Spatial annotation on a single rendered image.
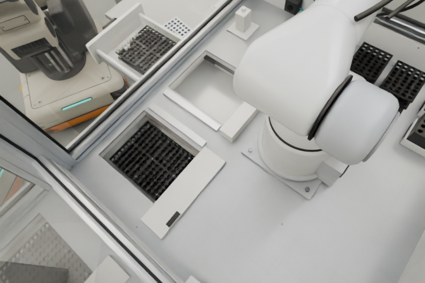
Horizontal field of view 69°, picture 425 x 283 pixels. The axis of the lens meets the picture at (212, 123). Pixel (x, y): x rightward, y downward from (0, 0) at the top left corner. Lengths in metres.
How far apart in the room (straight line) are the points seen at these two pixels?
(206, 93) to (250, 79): 0.78
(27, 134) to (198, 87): 0.61
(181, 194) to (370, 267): 0.51
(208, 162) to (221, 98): 0.33
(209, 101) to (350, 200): 0.58
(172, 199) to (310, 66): 0.61
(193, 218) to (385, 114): 0.62
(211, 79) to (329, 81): 0.86
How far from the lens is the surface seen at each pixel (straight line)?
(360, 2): 0.48
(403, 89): 1.04
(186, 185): 0.90
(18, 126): 0.84
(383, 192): 0.97
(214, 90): 1.18
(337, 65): 0.40
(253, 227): 0.87
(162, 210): 0.89
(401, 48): 1.17
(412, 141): 1.03
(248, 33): 1.19
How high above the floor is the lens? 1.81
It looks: 62 degrees down
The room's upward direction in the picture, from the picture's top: 9 degrees counter-clockwise
